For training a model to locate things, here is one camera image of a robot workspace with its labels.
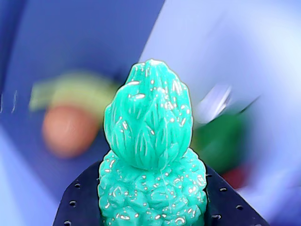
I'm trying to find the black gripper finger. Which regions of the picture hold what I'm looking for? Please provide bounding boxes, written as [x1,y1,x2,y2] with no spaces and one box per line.
[53,161,270,226]

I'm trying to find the green toy pineapple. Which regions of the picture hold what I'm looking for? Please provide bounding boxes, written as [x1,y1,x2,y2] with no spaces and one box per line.
[97,58,209,226]

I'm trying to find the green recipient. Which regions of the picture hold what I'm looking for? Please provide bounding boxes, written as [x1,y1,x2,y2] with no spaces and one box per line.
[191,113,251,176]

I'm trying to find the orange toy fruit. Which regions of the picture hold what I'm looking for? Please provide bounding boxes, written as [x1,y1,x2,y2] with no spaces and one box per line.
[41,105,100,159]

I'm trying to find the yellow green toy fruit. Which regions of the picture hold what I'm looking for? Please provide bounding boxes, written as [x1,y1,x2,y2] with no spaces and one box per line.
[28,72,119,114]

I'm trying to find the blue toy kitchen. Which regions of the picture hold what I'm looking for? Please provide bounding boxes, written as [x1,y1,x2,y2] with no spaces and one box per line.
[0,0,301,226]

